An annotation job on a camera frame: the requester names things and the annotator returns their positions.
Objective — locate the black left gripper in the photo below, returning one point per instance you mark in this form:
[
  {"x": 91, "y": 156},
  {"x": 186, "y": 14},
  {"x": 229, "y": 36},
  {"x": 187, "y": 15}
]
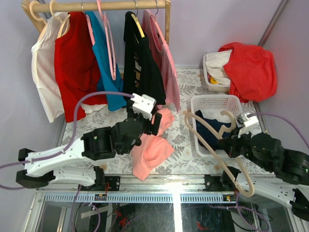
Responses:
[{"x": 153, "y": 123}]

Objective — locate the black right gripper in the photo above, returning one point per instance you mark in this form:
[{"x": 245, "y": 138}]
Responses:
[{"x": 231, "y": 145}]

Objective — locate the salmon pink t-shirt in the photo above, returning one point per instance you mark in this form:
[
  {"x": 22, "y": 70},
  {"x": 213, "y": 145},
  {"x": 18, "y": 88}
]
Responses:
[{"x": 154, "y": 150}]

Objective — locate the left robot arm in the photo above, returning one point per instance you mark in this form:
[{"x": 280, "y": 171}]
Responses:
[{"x": 54, "y": 165}]

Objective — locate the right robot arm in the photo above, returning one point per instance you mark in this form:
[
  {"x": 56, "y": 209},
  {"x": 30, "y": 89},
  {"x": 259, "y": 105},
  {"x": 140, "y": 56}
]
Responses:
[{"x": 290, "y": 166}]

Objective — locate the black hanging t-shirt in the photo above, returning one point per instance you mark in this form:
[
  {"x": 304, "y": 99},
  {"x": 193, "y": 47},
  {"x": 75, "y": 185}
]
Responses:
[{"x": 141, "y": 73}]

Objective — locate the blue hanging t-shirt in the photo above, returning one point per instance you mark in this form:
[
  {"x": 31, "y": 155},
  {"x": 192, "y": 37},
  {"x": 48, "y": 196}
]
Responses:
[{"x": 100, "y": 49}]

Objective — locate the orange-red t-shirt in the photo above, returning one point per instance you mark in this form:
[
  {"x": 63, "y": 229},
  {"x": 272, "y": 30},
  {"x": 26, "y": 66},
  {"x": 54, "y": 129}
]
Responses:
[{"x": 252, "y": 72}]

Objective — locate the red hanging t-shirt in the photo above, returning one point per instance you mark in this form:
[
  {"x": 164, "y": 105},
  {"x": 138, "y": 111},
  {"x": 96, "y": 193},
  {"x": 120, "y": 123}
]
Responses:
[{"x": 76, "y": 70}]

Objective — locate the pink hanging t-shirt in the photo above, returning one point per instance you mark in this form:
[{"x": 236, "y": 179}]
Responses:
[{"x": 164, "y": 61}]

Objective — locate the yellow hanger with black shirt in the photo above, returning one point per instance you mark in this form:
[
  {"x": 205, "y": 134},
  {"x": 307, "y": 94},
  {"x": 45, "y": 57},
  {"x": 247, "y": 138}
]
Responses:
[{"x": 135, "y": 17}]

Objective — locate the white hanging t-shirt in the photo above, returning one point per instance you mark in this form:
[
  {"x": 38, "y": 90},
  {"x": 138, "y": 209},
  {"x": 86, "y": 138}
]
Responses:
[{"x": 43, "y": 71}]

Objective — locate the pink hanger with blue shirt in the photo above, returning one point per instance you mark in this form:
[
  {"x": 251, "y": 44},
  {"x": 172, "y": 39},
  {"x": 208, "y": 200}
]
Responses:
[{"x": 89, "y": 25}]

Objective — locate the beige hanger with red shirt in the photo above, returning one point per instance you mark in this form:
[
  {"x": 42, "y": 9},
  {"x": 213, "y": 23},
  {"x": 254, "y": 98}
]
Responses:
[{"x": 64, "y": 22}]

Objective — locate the white perforated plastic basket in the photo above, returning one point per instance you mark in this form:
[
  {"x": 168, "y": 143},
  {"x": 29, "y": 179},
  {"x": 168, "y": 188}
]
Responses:
[{"x": 209, "y": 108}]

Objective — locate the small white laundry basket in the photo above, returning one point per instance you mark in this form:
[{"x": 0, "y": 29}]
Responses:
[{"x": 210, "y": 87}]

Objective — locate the yellow object in basket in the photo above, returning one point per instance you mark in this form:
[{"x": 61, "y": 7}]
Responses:
[{"x": 213, "y": 81}]

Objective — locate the white garment in basket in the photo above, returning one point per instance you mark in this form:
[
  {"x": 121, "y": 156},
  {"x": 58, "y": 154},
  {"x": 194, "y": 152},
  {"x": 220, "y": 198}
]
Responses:
[{"x": 215, "y": 62}]

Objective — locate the wooden clothes rack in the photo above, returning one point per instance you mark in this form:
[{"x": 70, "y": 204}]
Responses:
[{"x": 106, "y": 6}]

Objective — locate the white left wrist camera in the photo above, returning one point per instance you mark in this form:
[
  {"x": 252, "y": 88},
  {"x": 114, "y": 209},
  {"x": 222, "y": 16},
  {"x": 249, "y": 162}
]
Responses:
[{"x": 143, "y": 105}]

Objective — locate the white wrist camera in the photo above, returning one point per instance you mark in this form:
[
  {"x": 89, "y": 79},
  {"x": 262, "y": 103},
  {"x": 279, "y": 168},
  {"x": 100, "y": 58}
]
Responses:
[
  {"x": 143, "y": 105},
  {"x": 246, "y": 123}
]

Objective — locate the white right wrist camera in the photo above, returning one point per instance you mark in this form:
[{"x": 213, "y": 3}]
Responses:
[{"x": 246, "y": 123}]

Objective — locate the aluminium frame rail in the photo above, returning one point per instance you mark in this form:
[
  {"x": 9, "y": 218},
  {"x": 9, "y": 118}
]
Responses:
[{"x": 157, "y": 183}]

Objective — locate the grey slotted cable duct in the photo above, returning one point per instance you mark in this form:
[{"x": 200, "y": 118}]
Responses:
[{"x": 137, "y": 198}]

